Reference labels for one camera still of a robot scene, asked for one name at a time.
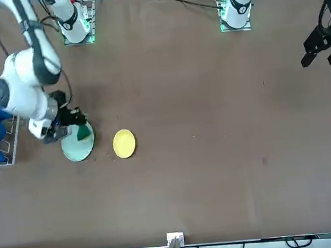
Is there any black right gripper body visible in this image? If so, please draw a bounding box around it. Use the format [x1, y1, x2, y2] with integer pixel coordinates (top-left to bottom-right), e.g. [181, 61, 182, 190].
[52, 89, 77, 127]

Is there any green and yellow sponge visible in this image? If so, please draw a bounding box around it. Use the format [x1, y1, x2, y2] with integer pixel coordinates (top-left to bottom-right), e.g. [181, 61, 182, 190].
[75, 122, 93, 142]

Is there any pale green plate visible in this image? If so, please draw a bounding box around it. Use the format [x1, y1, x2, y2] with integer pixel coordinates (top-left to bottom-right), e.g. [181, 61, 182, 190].
[59, 121, 98, 164]

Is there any small yellow dish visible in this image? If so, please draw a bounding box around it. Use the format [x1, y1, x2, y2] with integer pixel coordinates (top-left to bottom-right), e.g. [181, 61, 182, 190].
[111, 128, 138, 160]

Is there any white metal rack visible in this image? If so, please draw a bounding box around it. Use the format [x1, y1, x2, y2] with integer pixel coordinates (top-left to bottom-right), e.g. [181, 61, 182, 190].
[0, 115, 26, 167]

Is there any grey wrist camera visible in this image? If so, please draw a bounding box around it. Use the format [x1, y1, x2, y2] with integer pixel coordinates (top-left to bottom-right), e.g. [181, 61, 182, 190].
[42, 125, 73, 145]

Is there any black cable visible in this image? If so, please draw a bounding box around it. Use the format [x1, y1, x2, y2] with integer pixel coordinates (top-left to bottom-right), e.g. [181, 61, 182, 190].
[162, 0, 219, 15]

